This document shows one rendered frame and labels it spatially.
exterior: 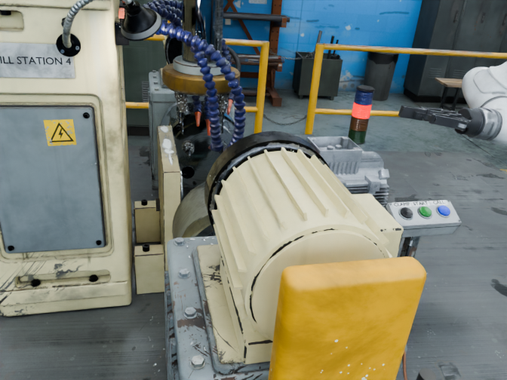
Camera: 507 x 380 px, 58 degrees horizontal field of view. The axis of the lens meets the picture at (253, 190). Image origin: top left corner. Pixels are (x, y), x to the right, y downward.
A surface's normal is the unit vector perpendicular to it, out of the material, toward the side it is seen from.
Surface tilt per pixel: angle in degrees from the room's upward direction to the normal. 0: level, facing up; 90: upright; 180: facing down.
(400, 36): 90
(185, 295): 0
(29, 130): 90
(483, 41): 90
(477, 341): 0
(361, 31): 90
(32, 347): 0
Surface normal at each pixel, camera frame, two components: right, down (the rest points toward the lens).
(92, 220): 0.22, 0.46
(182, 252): 0.07, -0.89
